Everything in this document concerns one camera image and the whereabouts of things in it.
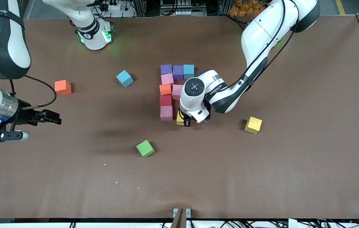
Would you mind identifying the pink foam cube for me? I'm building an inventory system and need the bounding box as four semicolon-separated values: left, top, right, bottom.
161;73;174;86
172;84;184;101
160;105;173;121

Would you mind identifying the blue foam cube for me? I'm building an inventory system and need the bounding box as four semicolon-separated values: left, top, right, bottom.
183;64;195;80
116;70;134;88

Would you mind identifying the green foam cube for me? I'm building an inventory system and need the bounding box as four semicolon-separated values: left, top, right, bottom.
136;140;155;158

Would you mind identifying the brown paper table cover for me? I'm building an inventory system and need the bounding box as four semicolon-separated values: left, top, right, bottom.
0;14;359;219

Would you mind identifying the white power strip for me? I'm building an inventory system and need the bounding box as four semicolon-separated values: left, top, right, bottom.
99;0;135;18
160;0;206;16

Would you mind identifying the orange fruit pile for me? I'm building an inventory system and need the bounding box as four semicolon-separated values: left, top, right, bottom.
229;0;270;17

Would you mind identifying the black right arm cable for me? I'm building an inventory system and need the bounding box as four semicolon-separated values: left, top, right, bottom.
9;75;57;110

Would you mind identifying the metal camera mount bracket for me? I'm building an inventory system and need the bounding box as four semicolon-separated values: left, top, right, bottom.
171;208;192;228

